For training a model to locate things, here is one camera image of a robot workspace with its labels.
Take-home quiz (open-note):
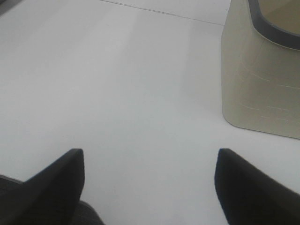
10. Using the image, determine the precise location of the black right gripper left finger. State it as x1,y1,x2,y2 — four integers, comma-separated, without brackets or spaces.
0,149,104,225

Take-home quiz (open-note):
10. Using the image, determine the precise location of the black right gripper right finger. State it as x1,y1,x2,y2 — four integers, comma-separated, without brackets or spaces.
214,149,300,225

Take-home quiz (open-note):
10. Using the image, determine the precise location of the beige bin with grey rim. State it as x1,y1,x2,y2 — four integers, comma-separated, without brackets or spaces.
221,0,300,138

